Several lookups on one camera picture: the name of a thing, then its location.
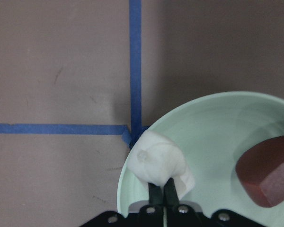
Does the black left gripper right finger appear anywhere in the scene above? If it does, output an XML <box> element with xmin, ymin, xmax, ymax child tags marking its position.
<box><xmin>163</xmin><ymin>178</ymin><xmax>179</xmax><ymax>206</ymax></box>

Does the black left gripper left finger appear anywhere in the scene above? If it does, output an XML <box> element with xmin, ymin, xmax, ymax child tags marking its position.
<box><xmin>148</xmin><ymin>183</ymin><xmax>164</xmax><ymax>207</ymax></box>

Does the white bun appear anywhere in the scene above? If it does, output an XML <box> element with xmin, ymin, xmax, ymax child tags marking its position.
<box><xmin>126</xmin><ymin>130</ymin><xmax>195</xmax><ymax>199</ymax></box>

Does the brown bun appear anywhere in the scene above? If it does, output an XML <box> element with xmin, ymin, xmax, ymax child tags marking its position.
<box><xmin>235</xmin><ymin>136</ymin><xmax>284</xmax><ymax>208</ymax></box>

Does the light green plate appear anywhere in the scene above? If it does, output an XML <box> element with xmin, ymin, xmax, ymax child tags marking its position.
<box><xmin>117</xmin><ymin>91</ymin><xmax>284</xmax><ymax>227</ymax></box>

